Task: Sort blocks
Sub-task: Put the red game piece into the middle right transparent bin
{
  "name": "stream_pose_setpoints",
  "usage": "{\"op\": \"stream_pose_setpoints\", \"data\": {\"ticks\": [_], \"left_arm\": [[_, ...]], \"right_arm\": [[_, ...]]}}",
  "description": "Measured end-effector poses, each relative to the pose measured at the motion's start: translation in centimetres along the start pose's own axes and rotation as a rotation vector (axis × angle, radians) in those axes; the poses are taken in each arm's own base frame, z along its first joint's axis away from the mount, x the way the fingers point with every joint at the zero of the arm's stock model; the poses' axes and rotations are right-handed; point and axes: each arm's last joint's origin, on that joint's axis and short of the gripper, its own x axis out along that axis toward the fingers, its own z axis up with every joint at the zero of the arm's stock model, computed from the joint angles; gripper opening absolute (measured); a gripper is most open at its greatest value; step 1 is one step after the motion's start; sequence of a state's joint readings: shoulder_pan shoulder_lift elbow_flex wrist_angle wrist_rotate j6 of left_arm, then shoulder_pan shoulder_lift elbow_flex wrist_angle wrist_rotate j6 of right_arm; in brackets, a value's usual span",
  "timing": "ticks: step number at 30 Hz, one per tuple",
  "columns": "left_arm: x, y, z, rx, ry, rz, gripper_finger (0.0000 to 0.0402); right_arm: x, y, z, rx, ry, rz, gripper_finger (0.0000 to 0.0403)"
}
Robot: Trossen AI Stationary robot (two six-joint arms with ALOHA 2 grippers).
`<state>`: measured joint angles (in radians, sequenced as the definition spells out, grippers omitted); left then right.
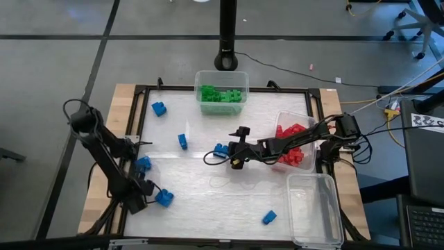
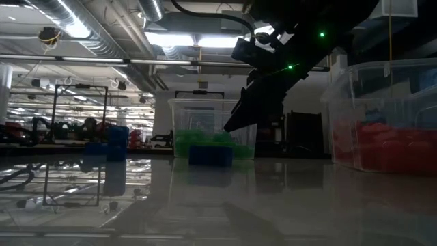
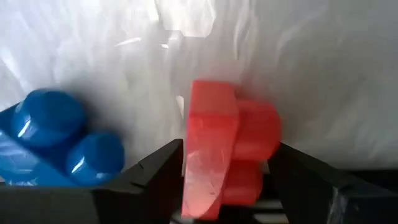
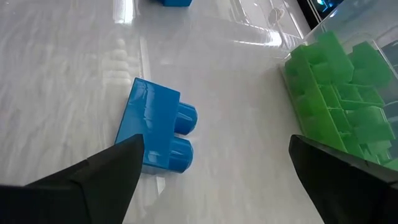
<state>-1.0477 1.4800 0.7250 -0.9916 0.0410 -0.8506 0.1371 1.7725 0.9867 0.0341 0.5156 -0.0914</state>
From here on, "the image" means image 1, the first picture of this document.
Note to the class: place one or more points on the red plastic building block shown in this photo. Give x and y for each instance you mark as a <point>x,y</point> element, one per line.
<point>279,132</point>
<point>297,162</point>
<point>293,152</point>
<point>282,160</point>

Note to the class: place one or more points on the large red building block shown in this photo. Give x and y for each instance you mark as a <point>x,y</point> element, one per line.
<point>295,129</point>

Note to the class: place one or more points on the deep clear plastic bin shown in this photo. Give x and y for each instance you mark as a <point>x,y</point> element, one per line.
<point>222,78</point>

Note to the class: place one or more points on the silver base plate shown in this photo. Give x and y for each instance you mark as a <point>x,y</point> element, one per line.
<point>132,139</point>

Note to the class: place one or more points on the black metal table frame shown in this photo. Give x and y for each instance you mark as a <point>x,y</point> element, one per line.
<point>180,87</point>

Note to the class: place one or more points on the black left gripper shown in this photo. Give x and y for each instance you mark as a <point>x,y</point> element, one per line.
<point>138,196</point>

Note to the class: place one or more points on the white paper scrap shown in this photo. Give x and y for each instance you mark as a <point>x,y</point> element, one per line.
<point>338,80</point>

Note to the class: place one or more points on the white power strip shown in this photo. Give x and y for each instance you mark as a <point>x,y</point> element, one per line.
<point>350,147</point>

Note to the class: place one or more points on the black frame clamp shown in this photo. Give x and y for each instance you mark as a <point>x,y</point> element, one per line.
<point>274,84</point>
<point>160,83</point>

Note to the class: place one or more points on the black laptop keyboard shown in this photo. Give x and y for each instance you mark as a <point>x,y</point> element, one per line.
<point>426,227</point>

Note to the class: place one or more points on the grey office chair base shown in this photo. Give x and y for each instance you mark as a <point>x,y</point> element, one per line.
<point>427,21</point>

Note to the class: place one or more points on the black stand beam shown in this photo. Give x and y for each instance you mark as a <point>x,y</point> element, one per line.
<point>430,102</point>
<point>392,89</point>

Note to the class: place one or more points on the black stand pole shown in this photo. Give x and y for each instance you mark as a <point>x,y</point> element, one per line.
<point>227,34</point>

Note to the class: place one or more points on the dark furniture foot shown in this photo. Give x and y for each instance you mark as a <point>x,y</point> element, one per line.
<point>10,155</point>

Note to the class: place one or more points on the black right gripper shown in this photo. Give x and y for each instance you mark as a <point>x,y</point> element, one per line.
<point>249,151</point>

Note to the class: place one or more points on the green plastic building block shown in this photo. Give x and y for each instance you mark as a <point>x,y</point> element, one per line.
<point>227,97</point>
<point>236,94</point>
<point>207,91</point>
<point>205,100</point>
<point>217,98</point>

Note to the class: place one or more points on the blue plastic building block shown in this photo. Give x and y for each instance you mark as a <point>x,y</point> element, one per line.
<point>143,163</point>
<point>220,149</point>
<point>159,108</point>
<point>269,217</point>
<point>165,198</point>
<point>182,141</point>

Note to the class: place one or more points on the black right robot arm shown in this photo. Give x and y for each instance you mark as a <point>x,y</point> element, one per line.
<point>301,137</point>

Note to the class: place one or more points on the black case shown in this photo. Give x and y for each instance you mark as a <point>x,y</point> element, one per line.
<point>425,163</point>

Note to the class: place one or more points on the white printed label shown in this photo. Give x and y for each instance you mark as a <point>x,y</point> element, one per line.
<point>426,122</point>

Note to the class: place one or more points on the silver metal bracket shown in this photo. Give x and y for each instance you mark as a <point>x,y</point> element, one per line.
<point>128,242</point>

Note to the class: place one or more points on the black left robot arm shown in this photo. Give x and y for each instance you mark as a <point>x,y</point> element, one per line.
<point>104,152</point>

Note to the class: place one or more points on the yellow connector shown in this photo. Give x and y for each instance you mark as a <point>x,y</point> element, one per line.
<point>391,114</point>

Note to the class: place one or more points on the white power adapter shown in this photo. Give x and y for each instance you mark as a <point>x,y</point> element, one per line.
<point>394,105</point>

